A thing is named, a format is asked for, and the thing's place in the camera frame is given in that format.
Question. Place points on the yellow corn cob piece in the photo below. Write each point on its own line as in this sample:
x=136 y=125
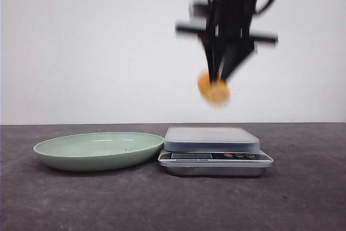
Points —
x=216 y=92

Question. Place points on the pale green plate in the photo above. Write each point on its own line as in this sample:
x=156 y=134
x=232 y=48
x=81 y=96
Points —
x=98 y=151

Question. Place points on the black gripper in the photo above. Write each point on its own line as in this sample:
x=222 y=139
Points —
x=227 y=22

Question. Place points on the silver digital kitchen scale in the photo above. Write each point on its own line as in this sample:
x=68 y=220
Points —
x=212 y=151

